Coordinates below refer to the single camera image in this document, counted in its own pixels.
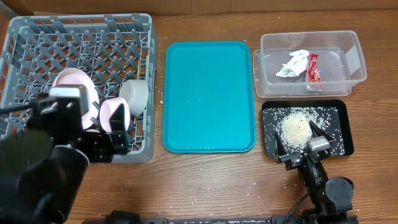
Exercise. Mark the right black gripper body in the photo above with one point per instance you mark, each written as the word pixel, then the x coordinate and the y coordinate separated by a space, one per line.
pixel 300 156

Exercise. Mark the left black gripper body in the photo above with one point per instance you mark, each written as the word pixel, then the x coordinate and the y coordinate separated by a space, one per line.
pixel 95 147

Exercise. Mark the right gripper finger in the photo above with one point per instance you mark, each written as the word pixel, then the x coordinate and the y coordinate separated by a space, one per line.
pixel 279 148
pixel 320 137

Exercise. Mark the large white plate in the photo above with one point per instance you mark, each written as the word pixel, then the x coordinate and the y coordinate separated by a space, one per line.
pixel 74 76

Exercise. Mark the grey bowl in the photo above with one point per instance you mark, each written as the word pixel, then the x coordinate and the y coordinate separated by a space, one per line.
pixel 136 93

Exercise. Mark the red snack wrapper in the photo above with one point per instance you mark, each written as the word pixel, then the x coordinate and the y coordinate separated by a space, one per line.
pixel 312 72

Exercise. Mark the white tissue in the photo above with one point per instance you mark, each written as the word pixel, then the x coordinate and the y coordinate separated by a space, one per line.
pixel 295 66

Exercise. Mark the wooden chopstick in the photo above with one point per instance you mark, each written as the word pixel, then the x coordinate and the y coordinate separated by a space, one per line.
pixel 137 78

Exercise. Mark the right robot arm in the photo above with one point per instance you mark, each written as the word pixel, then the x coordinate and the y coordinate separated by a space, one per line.
pixel 328 200

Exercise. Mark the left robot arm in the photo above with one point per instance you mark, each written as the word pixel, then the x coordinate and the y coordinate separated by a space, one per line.
pixel 42 167

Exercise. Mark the grey dishwasher rack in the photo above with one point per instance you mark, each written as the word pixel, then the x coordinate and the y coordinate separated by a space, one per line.
pixel 105 47

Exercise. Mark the pile of rice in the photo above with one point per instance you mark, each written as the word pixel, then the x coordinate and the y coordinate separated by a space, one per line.
pixel 292 126

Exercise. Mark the black plastic tray bin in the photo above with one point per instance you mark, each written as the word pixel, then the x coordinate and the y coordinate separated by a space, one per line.
pixel 342 113

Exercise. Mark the clear plastic bin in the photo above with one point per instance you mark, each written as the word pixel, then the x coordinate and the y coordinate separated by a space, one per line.
pixel 340 64

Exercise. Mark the teal plastic tray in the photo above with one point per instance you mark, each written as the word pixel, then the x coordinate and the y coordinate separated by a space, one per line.
pixel 208 98

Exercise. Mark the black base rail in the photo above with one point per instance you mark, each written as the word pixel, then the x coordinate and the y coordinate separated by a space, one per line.
pixel 118 216

